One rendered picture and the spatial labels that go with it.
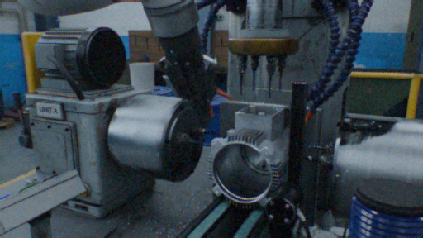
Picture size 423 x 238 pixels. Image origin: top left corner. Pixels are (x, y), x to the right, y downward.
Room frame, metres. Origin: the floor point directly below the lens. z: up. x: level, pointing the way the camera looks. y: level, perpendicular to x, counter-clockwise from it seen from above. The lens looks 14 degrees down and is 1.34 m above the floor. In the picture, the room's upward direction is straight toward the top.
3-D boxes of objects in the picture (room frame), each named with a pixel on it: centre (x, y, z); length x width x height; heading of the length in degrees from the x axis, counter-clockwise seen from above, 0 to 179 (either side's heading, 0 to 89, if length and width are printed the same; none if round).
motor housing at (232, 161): (0.88, -0.12, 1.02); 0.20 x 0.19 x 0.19; 153
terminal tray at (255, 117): (0.92, -0.14, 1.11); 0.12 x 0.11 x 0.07; 153
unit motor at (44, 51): (1.14, 0.46, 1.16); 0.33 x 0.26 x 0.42; 64
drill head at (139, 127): (1.04, 0.19, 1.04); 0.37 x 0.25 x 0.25; 64
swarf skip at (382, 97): (4.88, -2.31, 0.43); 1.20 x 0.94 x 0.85; 73
